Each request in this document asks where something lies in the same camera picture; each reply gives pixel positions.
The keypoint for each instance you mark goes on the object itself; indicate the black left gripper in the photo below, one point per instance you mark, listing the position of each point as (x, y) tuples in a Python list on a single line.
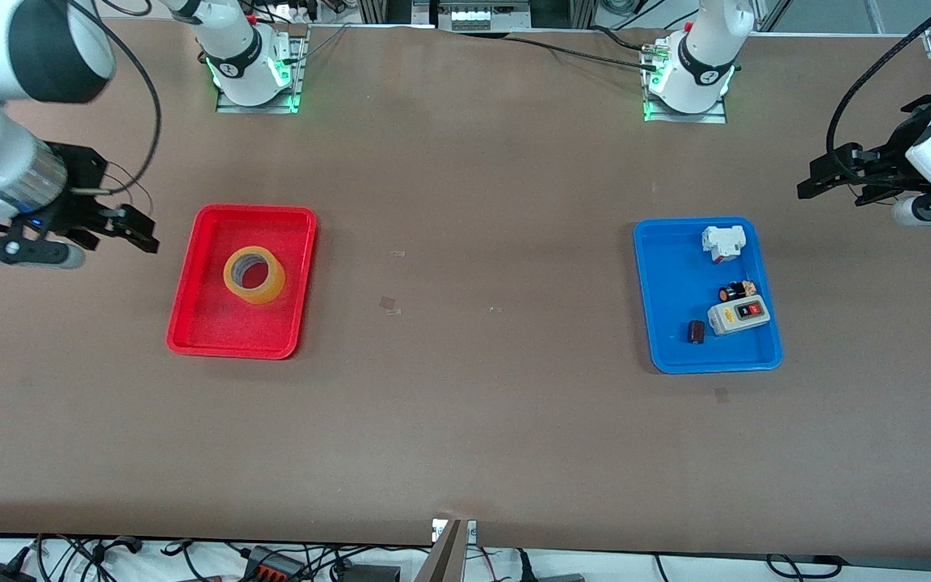
[(900, 147)]

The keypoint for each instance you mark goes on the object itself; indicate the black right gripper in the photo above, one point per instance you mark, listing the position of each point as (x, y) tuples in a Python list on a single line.
[(80, 179)]

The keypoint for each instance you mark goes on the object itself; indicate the yellow packing tape roll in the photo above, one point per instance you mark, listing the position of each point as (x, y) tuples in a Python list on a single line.
[(271, 287)]

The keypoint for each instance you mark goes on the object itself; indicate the clear tape patch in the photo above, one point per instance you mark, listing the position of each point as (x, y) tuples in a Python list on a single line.
[(387, 303)]

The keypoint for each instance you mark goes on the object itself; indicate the red plastic tray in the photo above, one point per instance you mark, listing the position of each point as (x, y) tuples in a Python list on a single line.
[(215, 323)]

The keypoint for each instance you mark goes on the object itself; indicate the white circuit breaker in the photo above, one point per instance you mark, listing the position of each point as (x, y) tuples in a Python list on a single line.
[(724, 241)]

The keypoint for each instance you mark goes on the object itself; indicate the black orange push button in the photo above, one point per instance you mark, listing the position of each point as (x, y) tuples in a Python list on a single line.
[(732, 292)]

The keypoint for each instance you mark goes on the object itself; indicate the small brown black block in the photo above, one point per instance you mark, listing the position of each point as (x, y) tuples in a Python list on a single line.
[(697, 332)]

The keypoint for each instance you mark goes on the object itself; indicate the blue plastic tray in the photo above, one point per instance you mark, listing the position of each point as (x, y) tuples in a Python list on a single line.
[(676, 339)]

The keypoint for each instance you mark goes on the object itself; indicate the black orange power strip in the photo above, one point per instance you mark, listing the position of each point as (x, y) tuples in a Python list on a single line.
[(271, 570)]

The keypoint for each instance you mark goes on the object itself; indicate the black power adapter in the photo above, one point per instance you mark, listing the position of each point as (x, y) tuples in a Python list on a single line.
[(5, 574)]

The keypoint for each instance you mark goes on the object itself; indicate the grey power strip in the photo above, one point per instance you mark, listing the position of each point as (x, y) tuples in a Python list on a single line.
[(482, 16)]

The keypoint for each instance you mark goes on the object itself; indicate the black box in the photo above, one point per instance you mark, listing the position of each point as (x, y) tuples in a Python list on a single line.
[(368, 574)]

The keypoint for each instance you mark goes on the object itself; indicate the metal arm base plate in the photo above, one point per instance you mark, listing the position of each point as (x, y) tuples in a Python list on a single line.
[(684, 118), (259, 108)]

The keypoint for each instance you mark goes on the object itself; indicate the grey on-off switch box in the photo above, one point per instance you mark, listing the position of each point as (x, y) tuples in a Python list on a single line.
[(728, 322)]

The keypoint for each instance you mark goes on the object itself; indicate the aluminium profile post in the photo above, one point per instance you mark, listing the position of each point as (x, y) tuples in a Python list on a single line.
[(445, 558)]

